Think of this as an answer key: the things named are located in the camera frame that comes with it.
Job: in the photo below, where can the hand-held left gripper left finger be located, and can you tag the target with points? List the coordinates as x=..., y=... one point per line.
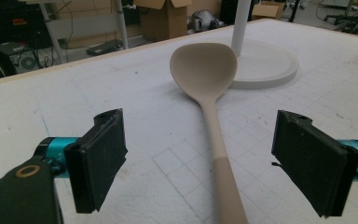
x=96, y=165

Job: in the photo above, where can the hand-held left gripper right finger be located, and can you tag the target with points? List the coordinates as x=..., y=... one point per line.
x=313, y=165

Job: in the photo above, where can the black computer case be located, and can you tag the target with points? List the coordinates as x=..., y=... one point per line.
x=14, y=57

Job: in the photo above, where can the small cardboard box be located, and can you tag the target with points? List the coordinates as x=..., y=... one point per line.
x=268, y=10

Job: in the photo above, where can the black flat device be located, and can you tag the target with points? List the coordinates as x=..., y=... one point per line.
x=105, y=47

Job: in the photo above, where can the white metal frame stand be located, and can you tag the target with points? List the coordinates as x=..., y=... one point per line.
x=84, y=28

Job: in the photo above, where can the beige silicone spoon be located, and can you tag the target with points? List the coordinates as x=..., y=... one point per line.
x=208, y=93

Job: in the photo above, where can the large open cardboard box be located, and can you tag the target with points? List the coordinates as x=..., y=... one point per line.
x=164, y=18

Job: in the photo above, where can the grey bag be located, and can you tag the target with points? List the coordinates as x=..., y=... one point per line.
x=203, y=20

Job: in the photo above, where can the white round stand base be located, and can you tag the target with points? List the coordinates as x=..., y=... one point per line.
x=261, y=62

